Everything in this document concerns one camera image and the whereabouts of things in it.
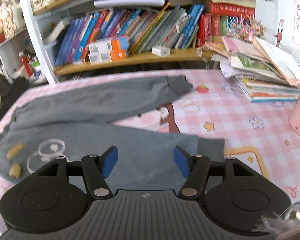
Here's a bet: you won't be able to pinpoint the orange white box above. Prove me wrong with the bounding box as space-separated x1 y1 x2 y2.
88 36 129 54
88 49 128 64

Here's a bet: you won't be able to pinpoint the rolled white paper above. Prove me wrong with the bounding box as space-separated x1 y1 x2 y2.
94 0 165 8

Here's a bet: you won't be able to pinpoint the pink checkered table mat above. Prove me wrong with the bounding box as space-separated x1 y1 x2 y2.
14 69 300 202

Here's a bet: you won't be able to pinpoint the red thick dictionary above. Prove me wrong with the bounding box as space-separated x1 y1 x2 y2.
202 0 256 18

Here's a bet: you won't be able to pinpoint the stack of workbooks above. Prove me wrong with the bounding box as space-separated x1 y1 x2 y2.
200 36 300 102

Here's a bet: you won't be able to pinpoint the orange white box lower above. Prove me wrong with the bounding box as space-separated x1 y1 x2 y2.
88 49 128 64

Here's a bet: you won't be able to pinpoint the orange white box upper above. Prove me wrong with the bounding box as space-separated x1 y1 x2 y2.
88 36 129 54

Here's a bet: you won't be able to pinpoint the white charger block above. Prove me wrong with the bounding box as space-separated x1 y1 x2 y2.
152 45 171 57

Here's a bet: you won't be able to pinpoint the row of colourful books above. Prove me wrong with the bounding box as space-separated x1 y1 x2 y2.
55 4 204 67

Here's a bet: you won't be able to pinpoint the grey sweatpants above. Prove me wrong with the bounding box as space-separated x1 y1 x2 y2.
0 76 225 191

